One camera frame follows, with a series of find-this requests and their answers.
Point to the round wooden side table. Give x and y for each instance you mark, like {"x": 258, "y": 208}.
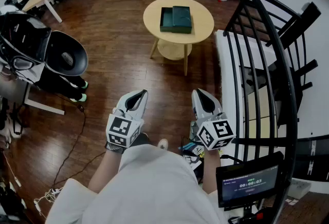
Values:
{"x": 154, "y": 15}

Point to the person's white shirt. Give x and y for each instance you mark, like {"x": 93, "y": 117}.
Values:
{"x": 144, "y": 187}

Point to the black metal stair railing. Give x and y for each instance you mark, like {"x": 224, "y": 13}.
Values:
{"x": 285, "y": 84}

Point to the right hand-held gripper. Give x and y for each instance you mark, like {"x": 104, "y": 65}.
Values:
{"x": 218, "y": 130}

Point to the dark green box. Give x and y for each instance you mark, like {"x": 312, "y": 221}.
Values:
{"x": 182, "y": 19}

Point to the white table frame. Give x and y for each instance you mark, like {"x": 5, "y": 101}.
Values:
{"x": 43, "y": 106}

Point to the white plastic box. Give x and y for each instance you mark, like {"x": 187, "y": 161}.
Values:
{"x": 300, "y": 188}

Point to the person's left forearm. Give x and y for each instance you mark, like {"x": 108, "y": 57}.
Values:
{"x": 105, "y": 171}

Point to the dark green box drawer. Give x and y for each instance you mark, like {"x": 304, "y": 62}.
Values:
{"x": 166, "y": 19}

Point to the person's white shoe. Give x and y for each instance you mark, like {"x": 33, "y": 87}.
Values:
{"x": 163, "y": 144}

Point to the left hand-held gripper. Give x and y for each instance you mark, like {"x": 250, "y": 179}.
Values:
{"x": 120, "y": 128}

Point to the person's right forearm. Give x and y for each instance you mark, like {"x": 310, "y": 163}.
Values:
{"x": 211, "y": 174}

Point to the black monitor screen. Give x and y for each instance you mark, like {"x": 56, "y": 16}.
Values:
{"x": 249, "y": 182}

